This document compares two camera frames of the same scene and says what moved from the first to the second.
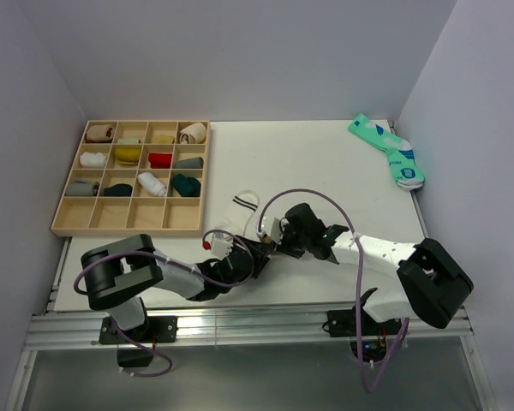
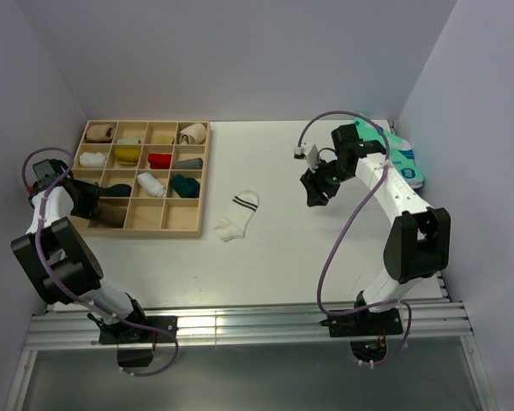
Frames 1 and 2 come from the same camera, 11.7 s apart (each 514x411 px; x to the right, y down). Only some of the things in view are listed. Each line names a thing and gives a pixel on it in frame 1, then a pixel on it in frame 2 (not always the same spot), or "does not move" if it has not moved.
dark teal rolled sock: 186,186 does not move
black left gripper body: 258,255 to 87,199
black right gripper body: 294,244 to 327,176
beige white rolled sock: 193,134 does not move
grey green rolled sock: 194,163 does not move
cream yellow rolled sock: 163,139 does not move
